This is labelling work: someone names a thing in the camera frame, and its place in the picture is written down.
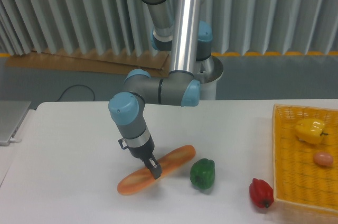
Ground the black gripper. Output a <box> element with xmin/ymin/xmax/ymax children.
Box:
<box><xmin>128</xmin><ymin>137</ymin><xmax>161</xmax><ymax>180</ymax></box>

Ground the orange baguette bread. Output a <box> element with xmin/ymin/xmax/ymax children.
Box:
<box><xmin>117</xmin><ymin>145</ymin><xmax>196</xmax><ymax>195</ymax></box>

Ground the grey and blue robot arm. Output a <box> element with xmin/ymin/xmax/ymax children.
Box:
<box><xmin>108</xmin><ymin>0</ymin><xmax>213</xmax><ymax>179</ymax></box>

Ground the yellow wicker basket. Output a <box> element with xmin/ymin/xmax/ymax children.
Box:
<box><xmin>273</xmin><ymin>104</ymin><xmax>337</xmax><ymax>214</ymax></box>

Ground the green bell pepper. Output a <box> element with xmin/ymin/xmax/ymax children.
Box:
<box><xmin>190</xmin><ymin>158</ymin><xmax>215</xmax><ymax>190</ymax></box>

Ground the brown cardboard sheet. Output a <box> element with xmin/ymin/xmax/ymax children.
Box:
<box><xmin>6</xmin><ymin>49</ymin><xmax>170</xmax><ymax>77</ymax></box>

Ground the red bell pepper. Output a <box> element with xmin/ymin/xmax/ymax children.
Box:
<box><xmin>249</xmin><ymin>178</ymin><xmax>274</xmax><ymax>208</ymax></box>

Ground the silver laptop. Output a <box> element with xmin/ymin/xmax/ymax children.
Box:
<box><xmin>1</xmin><ymin>100</ymin><xmax>31</xmax><ymax>146</ymax></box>

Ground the grey pleated curtain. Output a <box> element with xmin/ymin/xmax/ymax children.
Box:
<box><xmin>1</xmin><ymin>0</ymin><xmax>337</xmax><ymax>55</ymax></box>

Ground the yellow bell pepper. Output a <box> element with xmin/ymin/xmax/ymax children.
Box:
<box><xmin>295</xmin><ymin>118</ymin><xmax>328</xmax><ymax>144</ymax></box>

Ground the brown egg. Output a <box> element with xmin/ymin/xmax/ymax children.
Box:
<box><xmin>313</xmin><ymin>152</ymin><xmax>334</xmax><ymax>166</ymax></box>

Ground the black floor cable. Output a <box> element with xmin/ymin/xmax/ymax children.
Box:
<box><xmin>53</xmin><ymin>84</ymin><xmax>96</xmax><ymax>102</ymax></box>

